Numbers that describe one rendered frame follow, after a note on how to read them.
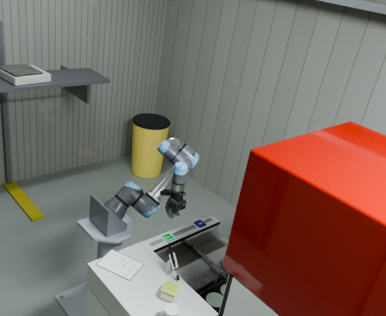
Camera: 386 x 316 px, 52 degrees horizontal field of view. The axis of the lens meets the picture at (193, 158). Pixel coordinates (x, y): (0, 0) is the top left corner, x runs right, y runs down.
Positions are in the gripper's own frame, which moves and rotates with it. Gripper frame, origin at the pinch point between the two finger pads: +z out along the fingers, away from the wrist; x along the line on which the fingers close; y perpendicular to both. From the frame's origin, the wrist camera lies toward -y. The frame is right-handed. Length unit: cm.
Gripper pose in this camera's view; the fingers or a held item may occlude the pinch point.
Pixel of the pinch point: (170, 216)
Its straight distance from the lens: 230.1
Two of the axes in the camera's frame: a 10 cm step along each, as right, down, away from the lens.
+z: -1.5, 8.8, 4.4
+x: 7.4, -2.0, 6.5
